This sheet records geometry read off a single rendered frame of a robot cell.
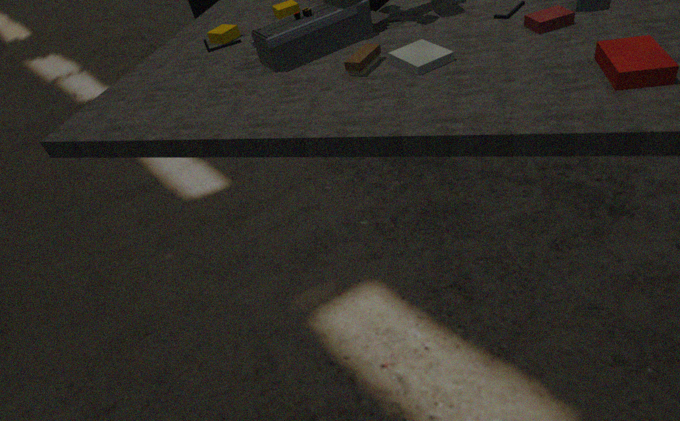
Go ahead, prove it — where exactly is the yellow block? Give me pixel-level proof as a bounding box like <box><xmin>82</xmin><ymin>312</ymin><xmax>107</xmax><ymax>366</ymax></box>
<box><xmin>272</xmin><ymin>0</ymin><xmax>300</xmax><ymax>20</ymax></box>
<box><xmin>207</xmin><ymin>24</ymin><xmax>241</xmax><ymax>45</ymax></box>

